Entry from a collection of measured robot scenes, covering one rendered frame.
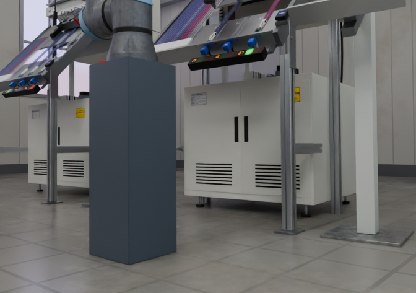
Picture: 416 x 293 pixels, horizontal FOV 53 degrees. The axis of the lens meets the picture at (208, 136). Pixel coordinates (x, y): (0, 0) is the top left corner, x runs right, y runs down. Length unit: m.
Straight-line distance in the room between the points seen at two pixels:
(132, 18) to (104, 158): 0.40
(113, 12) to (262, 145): 0.95
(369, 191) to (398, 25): 3.42
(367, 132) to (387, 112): 3.18
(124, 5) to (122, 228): 0.62
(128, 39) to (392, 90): 3.76
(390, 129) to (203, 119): 2.90
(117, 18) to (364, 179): 0.95
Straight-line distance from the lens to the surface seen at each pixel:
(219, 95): 2.05
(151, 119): 1.18
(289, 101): 1.53
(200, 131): 2.11
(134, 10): 1.26
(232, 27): 1.81
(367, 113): 1.53
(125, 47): 1.22
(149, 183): 1.18
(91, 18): 1.38
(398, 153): 4.66
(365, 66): 1.55
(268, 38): 1.60
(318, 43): 5.10
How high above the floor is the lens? 0.31
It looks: 1 degrees up
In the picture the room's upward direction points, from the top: straight up
